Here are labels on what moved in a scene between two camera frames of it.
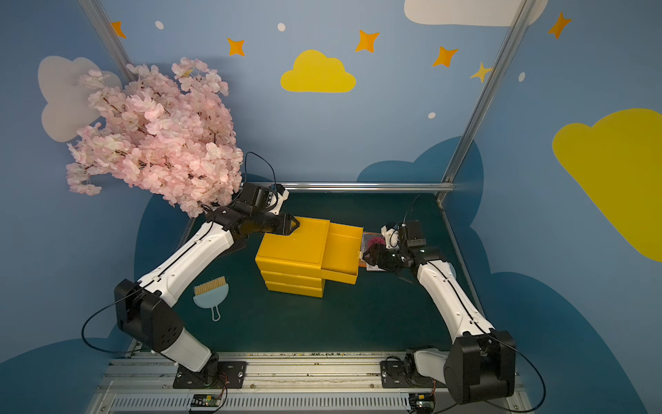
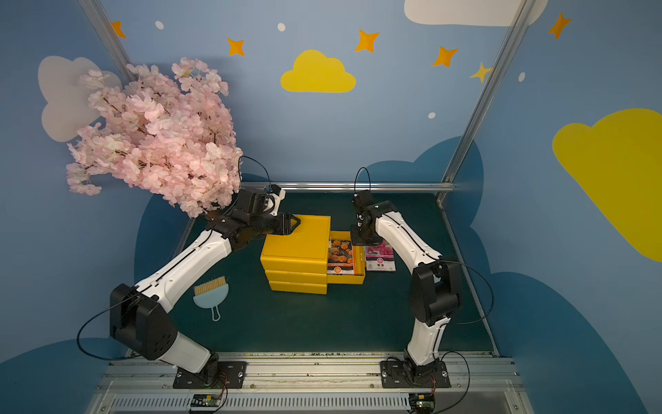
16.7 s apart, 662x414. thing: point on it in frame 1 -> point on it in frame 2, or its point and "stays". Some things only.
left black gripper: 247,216 stays
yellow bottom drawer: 295,289 stays
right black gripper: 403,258 -> 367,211
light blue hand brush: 210,295 stays
